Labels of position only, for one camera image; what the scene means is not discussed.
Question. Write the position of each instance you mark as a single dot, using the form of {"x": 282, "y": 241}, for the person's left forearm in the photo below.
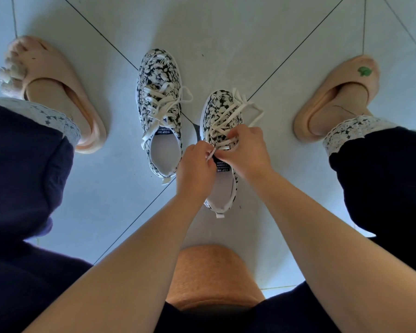
{"x": 118, "y": 270}

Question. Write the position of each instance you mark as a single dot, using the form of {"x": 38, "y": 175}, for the person's leg navy trousers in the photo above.
{"x": 20, "y": 169}
{"x": 384, "y": 176}

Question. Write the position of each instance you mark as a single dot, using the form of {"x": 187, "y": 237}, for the person's left hand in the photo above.
{"x": 194, "y": 176}

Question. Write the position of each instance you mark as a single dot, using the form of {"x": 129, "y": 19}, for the pink slipper with green charm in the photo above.
{"x": 343, "y": 69}

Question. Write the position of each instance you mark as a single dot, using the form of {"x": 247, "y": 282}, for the person's left leg navy trousers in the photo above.
{"x": 20, "y": 169}

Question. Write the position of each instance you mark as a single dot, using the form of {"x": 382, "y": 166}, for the person's right hand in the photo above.
{"x": 249, "y": 159}

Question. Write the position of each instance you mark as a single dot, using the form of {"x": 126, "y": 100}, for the person's right leg navy trousers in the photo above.
{"x": 384, "y": 176}

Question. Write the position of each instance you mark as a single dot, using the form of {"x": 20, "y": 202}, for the pink slipper with white charms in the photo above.
{"x": 52, "y": 62}

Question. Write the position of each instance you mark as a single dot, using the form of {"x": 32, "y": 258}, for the white shoelace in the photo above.
{"x": 156, "y": 97}
{"x": 225, "y": 114}

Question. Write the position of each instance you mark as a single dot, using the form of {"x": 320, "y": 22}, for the floral sneaker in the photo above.
{"x": 157, "y": 65}
{"x": 215, "y": 98}

